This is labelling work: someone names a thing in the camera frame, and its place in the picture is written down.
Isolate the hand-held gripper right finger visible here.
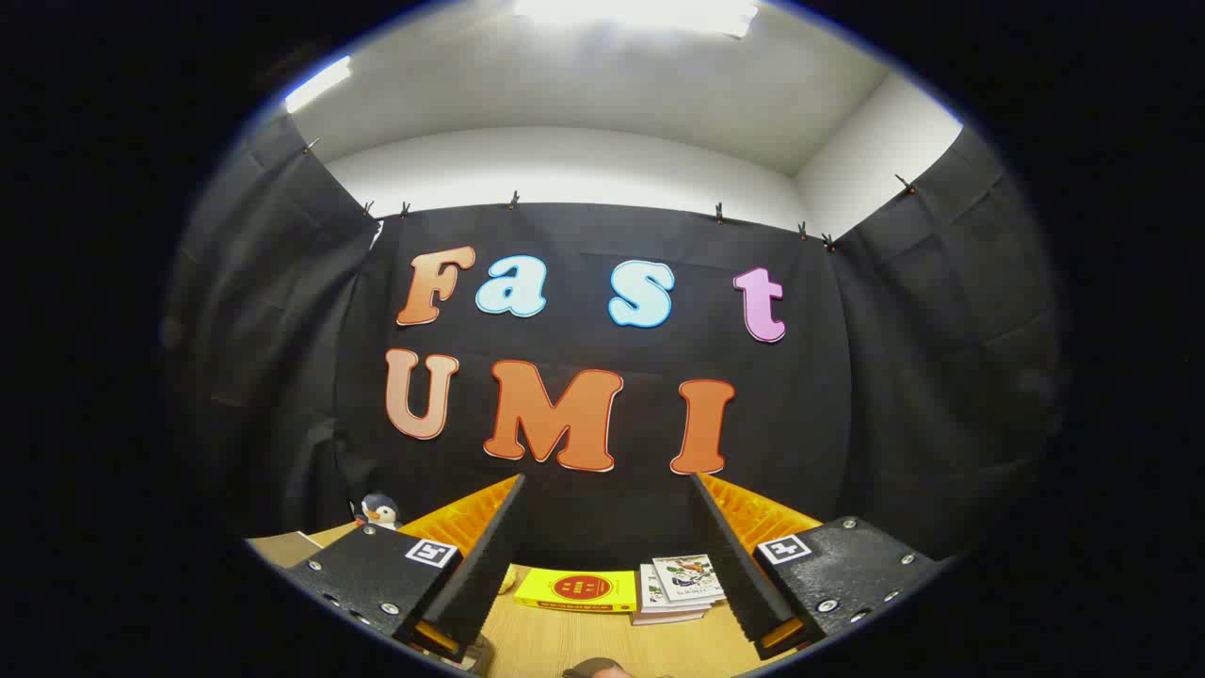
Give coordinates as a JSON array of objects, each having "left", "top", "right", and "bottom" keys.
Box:
[{"left": 688, "top": 473, "right": 950, "bottom": 662}]

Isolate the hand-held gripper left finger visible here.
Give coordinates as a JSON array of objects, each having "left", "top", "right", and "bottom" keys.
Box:
[{"left": 282, "top": 474, "right": 526, "bottom": 663}]

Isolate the white book with illustrated cover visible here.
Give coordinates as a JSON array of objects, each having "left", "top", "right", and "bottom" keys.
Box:
[{"left": 651, "top": 554, "right": 727, "bottom": 605}]

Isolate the thick white book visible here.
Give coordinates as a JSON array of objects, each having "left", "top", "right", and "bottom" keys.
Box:
[{"left": 632, "top": 606, "right": 713, "bottom": 627}]

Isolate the white paperback book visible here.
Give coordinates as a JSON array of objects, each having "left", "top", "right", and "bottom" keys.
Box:
[{"left": 640, "top": 564, "right": 718, "bottom": 614}]

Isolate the yellow book with red circle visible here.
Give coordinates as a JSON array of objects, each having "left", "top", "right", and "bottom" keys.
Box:
[{"left": 514, "top": 567, "right": 639, "bottom": 614}]

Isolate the penguin plush toy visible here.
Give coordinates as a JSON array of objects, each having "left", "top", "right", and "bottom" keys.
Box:
[{"left": 353, "top": 492, "right": 404, "bottom": 531}]

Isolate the row of black cloth clips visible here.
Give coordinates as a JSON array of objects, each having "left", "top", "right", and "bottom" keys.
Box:
[{"left": 301, "top": 137, "right": 919, "bottom": 253}]

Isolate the ceiling light panel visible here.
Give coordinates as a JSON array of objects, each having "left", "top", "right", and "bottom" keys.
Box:
[
  {"left": 284, "top": 55, "right": 353, "bottom": 114},
  {"left": 513, "top": 0, "right": 760, "bottom": 40}
]

